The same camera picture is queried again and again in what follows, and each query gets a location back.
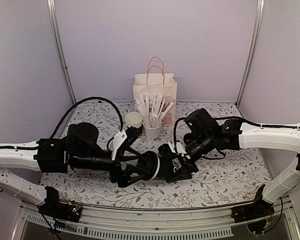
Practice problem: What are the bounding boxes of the black white paper coffee cup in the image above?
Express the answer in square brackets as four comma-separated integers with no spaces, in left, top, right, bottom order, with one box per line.
[149,157,179,181]

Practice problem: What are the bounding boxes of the stacked paper cups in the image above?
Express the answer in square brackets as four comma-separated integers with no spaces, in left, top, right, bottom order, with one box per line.
[125,112,143,129]

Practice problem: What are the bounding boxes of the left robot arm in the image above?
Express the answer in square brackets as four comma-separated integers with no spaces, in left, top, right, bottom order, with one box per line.
[0,122,147,217]

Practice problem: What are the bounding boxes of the right aluminium frame post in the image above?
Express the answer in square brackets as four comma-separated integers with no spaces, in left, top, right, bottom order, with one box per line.
[235,0,265,108]

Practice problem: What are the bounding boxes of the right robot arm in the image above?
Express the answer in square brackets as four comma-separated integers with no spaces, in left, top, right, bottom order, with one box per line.
[166,108,300,218]

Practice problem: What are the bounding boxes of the left aluminium frame post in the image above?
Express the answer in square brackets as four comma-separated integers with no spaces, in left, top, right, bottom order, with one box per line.
[46,0,77,104]

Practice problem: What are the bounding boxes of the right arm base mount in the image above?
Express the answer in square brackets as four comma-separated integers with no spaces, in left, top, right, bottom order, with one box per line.
[231,203,275,235]

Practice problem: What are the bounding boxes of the aluminium frame post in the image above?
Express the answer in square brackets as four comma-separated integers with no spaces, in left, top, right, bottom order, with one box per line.
[235,0,265,108]
[46,0,77,104]

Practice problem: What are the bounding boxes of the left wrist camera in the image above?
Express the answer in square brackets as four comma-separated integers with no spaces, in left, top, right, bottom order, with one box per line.
[111,126,142,161]

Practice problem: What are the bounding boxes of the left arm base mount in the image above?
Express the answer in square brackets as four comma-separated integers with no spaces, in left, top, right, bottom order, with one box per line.
[38,186,83,223]

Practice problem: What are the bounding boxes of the white cup holding straws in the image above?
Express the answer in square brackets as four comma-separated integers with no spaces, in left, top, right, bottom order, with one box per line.
[142,123,162,141]

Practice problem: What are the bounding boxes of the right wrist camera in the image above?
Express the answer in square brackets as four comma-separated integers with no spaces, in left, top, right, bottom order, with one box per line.
[158,141,188,160]

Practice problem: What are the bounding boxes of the aluminium front rail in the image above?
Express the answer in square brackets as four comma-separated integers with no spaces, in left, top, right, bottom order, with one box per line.
[11,197,300,240]

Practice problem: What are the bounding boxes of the white paper takeout bag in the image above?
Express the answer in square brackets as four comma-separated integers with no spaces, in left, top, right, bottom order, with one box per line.
[133,56,178,126]

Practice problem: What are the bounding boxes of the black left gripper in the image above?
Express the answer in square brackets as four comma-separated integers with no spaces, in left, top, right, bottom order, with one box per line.
[70,149,151,189]

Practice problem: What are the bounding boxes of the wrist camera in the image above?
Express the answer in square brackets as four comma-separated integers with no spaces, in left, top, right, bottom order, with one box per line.
[111,126,142,161]
[158,141,188,160]

